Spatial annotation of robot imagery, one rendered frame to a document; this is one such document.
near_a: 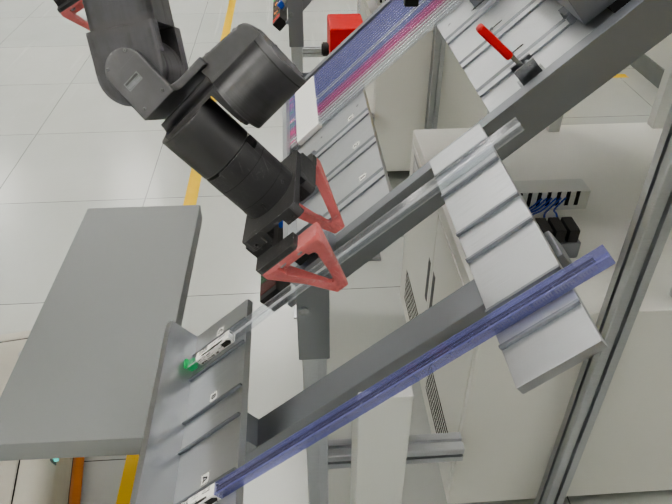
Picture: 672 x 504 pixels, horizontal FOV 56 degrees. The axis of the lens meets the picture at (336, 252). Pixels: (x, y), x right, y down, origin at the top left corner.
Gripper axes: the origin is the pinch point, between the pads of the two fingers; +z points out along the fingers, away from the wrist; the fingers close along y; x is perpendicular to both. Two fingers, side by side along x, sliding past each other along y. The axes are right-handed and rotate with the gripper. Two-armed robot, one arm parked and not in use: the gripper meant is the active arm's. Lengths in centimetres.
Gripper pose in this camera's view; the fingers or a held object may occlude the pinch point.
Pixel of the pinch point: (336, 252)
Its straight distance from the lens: 63.0
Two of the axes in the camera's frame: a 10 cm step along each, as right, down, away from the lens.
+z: 6.7, 5.9, 4.5
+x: -7.4, 5.5, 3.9
